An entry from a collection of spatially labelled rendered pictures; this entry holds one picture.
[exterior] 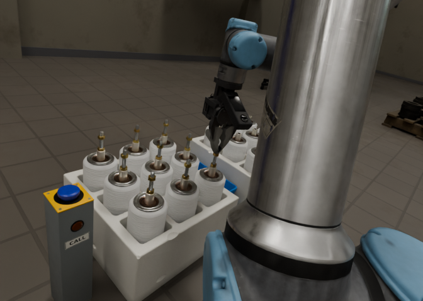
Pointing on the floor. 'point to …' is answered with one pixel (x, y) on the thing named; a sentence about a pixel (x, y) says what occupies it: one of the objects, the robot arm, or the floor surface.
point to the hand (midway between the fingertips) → (218, 149)
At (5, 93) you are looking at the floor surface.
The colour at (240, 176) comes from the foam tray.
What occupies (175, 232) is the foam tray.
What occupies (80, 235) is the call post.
